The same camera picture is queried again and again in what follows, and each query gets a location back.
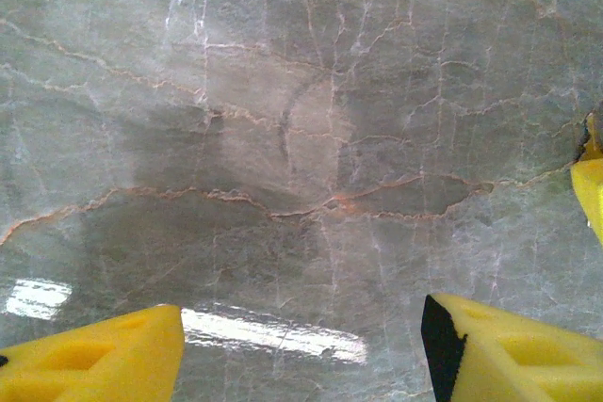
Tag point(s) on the yellow plastic piece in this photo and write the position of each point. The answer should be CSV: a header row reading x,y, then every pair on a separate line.
x,y
591,195

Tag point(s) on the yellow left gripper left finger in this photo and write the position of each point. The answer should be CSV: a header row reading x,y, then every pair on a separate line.
x,y
94,364

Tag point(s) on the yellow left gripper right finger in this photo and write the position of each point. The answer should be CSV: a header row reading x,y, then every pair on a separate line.
x,y
518,364

